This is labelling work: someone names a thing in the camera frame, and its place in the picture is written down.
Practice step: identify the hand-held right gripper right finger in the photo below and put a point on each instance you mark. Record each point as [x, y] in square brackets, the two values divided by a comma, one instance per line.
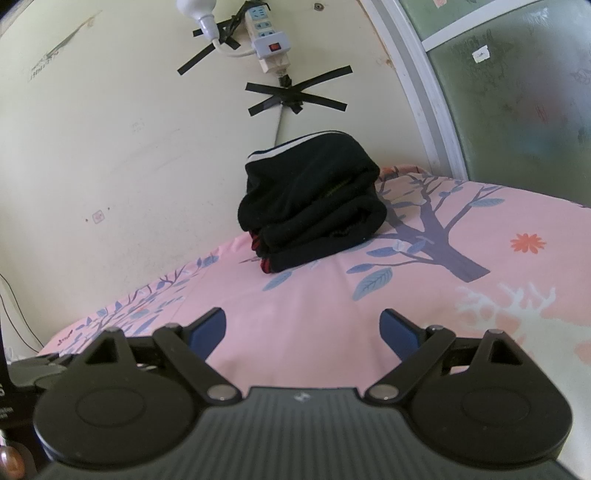
[397, 335]

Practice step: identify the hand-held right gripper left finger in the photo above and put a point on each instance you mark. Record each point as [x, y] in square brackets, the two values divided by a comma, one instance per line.
[210, 333]

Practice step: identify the black garment red stripe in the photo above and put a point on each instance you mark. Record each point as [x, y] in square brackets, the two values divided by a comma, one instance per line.
[295, 259]

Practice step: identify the black pants white stripe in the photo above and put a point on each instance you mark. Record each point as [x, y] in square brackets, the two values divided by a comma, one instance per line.
[314, 184]

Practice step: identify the person's left hand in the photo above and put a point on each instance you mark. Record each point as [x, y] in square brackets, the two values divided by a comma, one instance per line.
[9, 461]

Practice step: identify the pink tree-print bedsheet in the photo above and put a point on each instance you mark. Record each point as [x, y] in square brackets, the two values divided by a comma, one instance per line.
[314, 314]

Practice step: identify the black tape strip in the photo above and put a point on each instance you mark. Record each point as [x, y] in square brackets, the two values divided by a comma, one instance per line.
[323, 77]
[226, 34]
[196, 61]
[318, 102]

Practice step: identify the frosted glass window pane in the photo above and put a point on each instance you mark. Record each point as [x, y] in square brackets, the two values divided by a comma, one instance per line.
[521, 115]
[443, 18]

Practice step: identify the beige plug adapter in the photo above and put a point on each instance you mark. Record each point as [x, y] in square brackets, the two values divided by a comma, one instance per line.
[276, 64]

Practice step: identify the white sticker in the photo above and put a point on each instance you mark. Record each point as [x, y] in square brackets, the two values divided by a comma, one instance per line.
[481, 55]

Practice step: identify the white power strip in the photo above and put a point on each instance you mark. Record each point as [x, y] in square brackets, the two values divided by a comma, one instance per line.
[265, 27]

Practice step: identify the white plug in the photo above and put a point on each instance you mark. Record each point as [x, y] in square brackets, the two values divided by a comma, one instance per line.
[196, 11]

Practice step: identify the small pink wall sticker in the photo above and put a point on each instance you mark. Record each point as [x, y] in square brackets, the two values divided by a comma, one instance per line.
[98, 216]

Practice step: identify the white window frame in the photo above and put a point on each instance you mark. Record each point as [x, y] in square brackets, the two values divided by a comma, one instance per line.
[415, 92]

